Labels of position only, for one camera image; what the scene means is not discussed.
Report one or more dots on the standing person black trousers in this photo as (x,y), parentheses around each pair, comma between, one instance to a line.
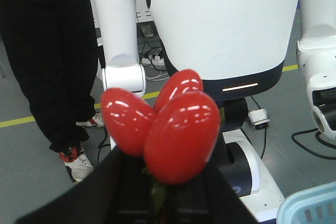
(52,50)

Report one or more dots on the red cherry tomato bunch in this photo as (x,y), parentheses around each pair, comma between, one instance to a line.
(175,137)

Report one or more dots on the light blue plastic basket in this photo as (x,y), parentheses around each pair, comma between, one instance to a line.
(313,205)

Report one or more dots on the white robot mobile base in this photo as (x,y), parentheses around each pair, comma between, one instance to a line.
(250,178)

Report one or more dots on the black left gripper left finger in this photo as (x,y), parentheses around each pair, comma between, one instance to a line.
(117,191)

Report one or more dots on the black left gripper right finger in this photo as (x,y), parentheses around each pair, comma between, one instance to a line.
(208,198)

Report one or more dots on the white robot arm image right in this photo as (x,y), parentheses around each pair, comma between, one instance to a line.
(316,60)

